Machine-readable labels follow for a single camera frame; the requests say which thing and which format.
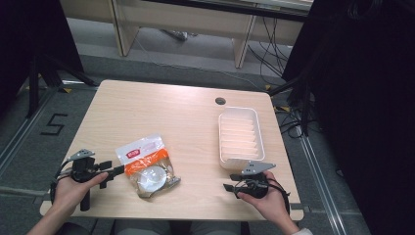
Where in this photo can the white plastic tray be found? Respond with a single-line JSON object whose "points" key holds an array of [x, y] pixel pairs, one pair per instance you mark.
{"points": [[241, 137]]}

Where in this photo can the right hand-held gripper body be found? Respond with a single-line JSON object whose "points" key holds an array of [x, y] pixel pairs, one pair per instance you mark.
{"points": [[256, 182]]}

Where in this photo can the black curtain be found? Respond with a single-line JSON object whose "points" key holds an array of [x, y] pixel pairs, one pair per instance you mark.
{"points": [[29, 39], [359, 98]]}

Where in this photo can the person's right hand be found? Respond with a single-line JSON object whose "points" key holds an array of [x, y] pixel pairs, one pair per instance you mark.
{"points": [[270, 202]]}

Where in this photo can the person's legs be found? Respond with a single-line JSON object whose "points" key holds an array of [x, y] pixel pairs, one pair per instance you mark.
{"points": [[176, 227]]}

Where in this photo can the light wooden desk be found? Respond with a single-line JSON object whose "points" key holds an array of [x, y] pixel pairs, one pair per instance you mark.
{"points": [[182, 23]]}

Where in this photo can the person's left hand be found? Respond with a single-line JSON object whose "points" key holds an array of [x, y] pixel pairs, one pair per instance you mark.
{"points": [[70, 192]]}

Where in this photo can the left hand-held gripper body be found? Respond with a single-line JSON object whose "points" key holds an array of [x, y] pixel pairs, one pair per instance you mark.
{"points": [[82, 168]]}

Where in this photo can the black metal stand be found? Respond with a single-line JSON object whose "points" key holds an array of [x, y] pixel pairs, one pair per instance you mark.
{"points": [[298, 94], [42, 75]]}

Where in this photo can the clear orange-banded snack bag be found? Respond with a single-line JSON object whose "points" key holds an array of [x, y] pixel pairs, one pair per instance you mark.
{"points": [[147, 164]]}

